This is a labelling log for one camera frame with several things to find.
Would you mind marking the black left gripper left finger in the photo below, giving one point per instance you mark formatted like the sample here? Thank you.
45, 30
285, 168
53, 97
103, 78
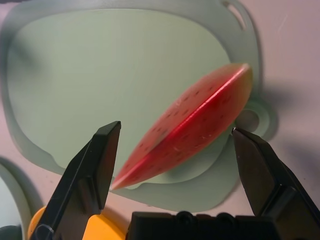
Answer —
80, 180

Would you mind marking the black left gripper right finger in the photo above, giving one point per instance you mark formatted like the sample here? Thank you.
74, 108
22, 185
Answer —
265, 175

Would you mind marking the watermelon slice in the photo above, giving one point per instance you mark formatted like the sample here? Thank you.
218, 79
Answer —
195, 125

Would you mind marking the dark green avocado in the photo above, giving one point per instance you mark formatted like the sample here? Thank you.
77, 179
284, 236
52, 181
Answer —
10, 233

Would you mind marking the mint green plate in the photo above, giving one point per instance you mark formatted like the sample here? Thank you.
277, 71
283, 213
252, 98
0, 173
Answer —
27, 190

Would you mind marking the yellow plate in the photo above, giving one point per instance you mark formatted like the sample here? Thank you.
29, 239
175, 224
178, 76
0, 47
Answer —
105, 227

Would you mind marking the light green cutting board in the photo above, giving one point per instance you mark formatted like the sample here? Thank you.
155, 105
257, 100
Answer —
100, 75

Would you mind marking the dark green translucent mat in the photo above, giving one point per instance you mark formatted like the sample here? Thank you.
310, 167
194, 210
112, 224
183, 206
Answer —
246, 50

